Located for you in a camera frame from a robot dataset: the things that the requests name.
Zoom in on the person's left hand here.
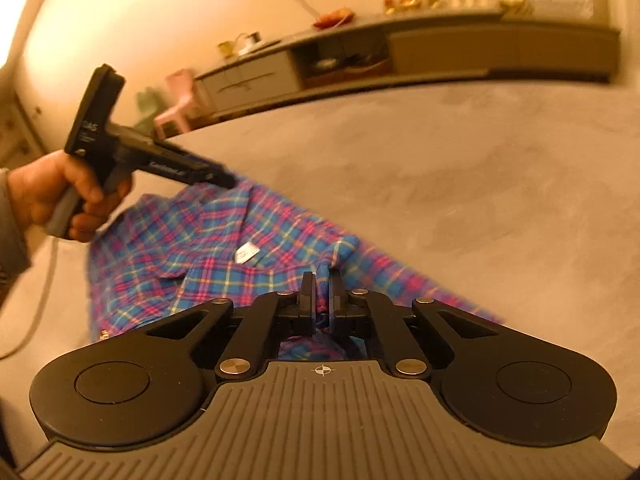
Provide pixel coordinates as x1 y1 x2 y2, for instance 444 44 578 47
10 152 134 243

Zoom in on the long beige low cabinet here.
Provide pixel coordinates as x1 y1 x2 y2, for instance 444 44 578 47
192 10 622 117

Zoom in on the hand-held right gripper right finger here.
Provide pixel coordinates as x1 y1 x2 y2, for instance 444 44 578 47
327 269 503 380

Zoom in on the pale green chair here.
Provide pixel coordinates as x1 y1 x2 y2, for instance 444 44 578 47
135 87 164 132

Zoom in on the blue red plaid shirt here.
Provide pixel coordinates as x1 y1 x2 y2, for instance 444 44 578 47
87 177 507 362

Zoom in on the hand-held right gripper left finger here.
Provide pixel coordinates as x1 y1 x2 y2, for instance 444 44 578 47
145 271 317 381

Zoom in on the person's left forearm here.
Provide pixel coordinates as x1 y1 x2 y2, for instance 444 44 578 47
0 167 33 307

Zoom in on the pink plastic chair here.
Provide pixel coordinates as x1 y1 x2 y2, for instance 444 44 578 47
152 70 211 139

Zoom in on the silver white pot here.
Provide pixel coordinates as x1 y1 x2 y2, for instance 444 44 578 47
235 31 264 56

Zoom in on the red orange packet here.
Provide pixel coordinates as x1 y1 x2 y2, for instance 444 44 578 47
312 7 356 29

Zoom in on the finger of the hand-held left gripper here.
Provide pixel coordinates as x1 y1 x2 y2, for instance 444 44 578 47
195 156 237 191

